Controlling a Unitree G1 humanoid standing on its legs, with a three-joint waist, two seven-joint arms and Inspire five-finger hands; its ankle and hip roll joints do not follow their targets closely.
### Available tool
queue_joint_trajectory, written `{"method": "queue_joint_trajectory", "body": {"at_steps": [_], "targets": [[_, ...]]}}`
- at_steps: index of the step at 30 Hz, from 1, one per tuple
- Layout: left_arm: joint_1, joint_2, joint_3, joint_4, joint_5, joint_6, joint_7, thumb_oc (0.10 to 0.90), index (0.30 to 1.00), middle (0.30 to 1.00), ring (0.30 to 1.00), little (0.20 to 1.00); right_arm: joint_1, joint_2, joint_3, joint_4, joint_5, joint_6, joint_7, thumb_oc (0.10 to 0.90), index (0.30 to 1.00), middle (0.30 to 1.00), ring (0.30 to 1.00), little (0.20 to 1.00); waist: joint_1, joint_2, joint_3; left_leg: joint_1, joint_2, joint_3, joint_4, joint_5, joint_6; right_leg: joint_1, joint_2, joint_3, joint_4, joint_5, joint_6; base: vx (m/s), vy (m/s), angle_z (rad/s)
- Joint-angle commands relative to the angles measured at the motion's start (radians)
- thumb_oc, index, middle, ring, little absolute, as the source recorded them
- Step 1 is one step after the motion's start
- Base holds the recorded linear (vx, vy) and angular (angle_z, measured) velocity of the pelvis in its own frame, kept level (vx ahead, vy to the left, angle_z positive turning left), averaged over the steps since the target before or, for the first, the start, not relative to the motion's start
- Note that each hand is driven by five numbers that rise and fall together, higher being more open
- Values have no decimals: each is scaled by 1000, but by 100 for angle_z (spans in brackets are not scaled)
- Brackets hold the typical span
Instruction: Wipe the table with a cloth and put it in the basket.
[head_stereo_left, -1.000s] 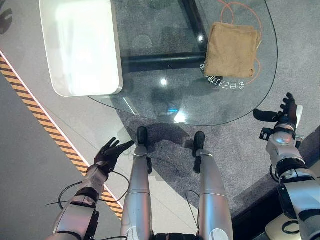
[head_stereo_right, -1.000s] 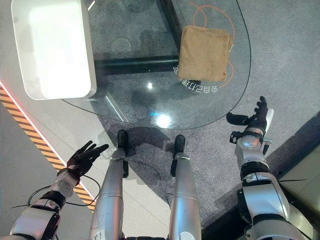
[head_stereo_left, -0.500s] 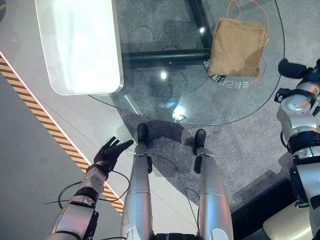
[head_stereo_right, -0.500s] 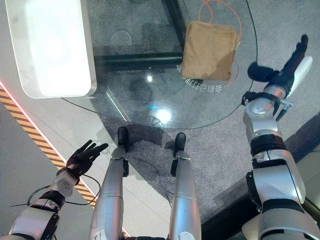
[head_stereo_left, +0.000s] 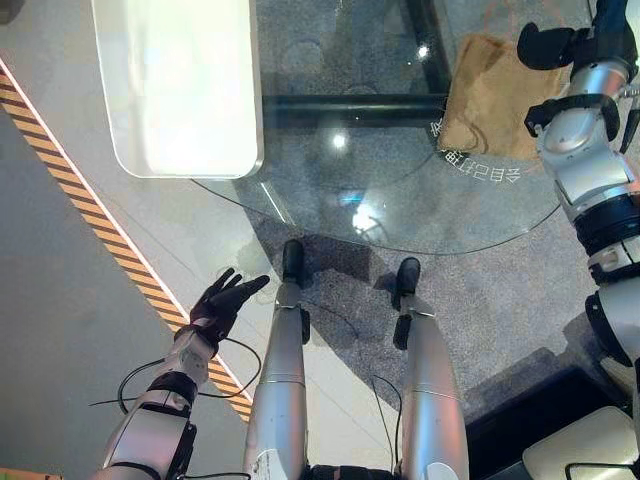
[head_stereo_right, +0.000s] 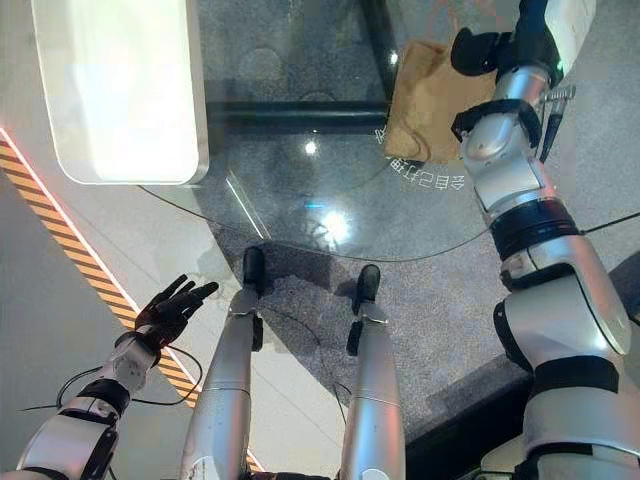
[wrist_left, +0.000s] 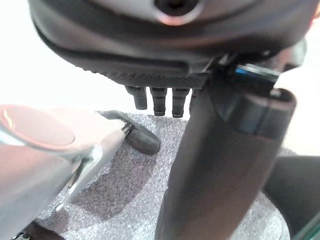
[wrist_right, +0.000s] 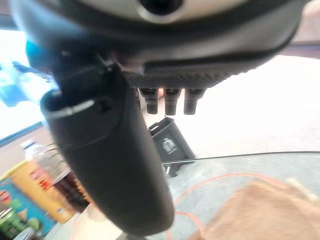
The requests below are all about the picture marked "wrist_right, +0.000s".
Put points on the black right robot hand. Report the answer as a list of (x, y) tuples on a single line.
[(107, 155)]

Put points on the tan fuzzy cloth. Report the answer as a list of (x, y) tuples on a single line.
[(262, 215)]

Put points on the black plastic basket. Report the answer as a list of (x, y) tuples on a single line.
[(170, 147)]

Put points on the clear bottle with dark drink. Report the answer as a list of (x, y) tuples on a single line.
[(62, 175)]

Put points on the yellow snack canister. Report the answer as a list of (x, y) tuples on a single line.
[(40, 190)]

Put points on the teal snack box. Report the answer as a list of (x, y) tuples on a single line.
[(17, 207)]

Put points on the green drink can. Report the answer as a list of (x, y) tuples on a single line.
[(12, 226)]

